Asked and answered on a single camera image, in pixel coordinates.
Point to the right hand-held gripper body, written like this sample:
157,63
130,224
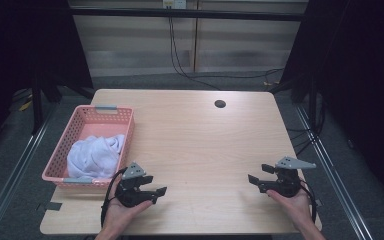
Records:
285,183

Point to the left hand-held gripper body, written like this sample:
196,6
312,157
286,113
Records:
131,196

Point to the white printed towel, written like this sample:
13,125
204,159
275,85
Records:
93,156

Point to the pink perforated plastic basket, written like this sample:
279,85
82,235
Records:
91,128

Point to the person's left hand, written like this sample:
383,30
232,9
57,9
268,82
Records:
121,213

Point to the person's right hand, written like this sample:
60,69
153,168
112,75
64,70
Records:
295,208

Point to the black curtain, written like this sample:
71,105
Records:
20,43
363,66

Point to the yellow floor object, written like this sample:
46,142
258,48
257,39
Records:
25,105

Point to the black horizontal metal bar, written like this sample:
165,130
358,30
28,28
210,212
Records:
213,14

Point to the silver metal floor rail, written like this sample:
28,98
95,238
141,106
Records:
333,173
16,166

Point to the black metal stand post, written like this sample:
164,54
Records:
312,106
37,106

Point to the white wall power socket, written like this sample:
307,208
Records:
175,3

